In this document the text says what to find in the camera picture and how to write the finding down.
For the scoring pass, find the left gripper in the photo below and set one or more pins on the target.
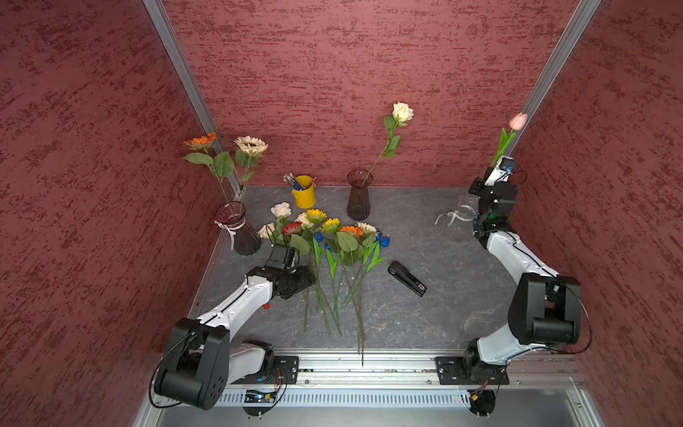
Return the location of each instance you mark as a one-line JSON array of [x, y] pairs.
[[307, 279]]

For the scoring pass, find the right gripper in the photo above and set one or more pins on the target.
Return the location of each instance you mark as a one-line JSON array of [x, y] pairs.
[[477, 185]]

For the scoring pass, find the white rose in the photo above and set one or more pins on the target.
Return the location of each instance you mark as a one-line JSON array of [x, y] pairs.
[[303, 219], [281, 210]]

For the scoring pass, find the pink tulip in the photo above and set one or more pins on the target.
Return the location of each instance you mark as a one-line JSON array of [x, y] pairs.
[[508, 134]]

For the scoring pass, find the cream rose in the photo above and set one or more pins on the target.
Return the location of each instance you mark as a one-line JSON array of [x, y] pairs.
[[268, 231], [400, 116]]

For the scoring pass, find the orange gerbera flower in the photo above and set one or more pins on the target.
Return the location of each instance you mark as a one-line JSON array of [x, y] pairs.
[[221, 165]]

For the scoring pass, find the cream gerbera flower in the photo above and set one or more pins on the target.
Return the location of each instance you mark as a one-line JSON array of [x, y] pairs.
[[250, 151]]

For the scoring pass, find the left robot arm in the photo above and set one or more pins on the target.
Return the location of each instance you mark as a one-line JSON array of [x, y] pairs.
[[199, 360]]

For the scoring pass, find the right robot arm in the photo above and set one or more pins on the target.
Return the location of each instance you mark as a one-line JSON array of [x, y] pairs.
[[546, 308]]

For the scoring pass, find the clear glass vase with ribbon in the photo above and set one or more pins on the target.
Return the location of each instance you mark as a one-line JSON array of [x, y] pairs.
[[461, 216]]

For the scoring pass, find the red gerbera flower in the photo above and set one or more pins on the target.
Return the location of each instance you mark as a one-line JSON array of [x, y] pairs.
[[294, 228]]

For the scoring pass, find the white rose top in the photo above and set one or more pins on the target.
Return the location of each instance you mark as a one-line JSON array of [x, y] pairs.
[[281, 210]]

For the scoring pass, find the yellow pen cup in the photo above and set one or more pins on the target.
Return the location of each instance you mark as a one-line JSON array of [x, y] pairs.
[[305, 198]]

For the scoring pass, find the left dark glass vase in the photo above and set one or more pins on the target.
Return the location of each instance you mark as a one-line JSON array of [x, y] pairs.
[[232, 217]]

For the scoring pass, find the pens in cup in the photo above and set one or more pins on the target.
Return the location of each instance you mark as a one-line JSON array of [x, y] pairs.
[[292, 181]]

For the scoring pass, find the middle dark ribbed vase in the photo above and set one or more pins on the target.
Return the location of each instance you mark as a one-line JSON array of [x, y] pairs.
[[358, 206]]

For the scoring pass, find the black stapler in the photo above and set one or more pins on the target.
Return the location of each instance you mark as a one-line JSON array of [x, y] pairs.
[[399, 272]]

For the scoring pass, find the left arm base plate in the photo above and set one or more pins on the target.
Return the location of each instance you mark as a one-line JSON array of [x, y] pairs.
[[284, 370]]

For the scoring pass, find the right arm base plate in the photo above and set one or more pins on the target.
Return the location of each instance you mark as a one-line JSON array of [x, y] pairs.
[[457, 371]]

